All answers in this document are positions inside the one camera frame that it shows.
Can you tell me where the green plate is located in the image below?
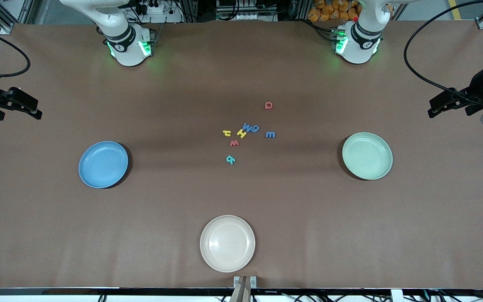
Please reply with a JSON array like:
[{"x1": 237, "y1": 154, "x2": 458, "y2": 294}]
[{"x1": 342, "y1": 132, "x2": 393, "y2": 181}]

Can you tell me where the black cable bundle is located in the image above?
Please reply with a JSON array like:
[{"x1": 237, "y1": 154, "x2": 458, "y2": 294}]
[{"x1": 426, "y1": 281, "x2": 483, "y2": 302}]

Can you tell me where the blue plate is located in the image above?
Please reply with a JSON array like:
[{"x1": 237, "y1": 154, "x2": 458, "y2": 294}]
[{"x1": 78, "y1": 141, "x2": 129, "y2": 189}]

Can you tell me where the cream plate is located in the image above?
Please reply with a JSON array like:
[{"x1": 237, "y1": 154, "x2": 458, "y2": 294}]
[{"x1": 200, "y1": 215, "x2": 256, "y2": 273}]

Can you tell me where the black base cable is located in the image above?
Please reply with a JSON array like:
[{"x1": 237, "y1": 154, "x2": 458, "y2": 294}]
[
  {"x1": 149, "y1": 23, "x2": 164, "y2": 49},
  {"x1": 309, "y1": 19, "x2": 338, "y2": 42}
]

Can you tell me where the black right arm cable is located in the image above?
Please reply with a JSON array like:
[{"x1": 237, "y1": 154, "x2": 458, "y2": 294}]
[{"x1": 0, "y1": 22, "x2": 31, "y2": 79}]

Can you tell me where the metal mounting bracket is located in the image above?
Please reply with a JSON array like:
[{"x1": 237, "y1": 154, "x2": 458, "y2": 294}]
[{"x1": 233, "y1": 276, "x2": 257, "y2": 290}]

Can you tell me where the beige camera mount post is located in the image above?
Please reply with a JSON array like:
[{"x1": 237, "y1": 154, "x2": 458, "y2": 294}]
[{"x1": 230, "y1": 277, "x2": 252, "y2": 302}]

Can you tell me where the orange bags pile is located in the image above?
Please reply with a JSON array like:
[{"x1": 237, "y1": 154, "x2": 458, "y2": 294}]
[{"x1": 308, "y1": 0, "x2": 359, "y2": 22}]

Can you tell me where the white power strip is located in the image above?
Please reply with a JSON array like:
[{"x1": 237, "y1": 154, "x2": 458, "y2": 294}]
[{"x1": 135, "y1": 0, "x2": 179, "y2": 23}]

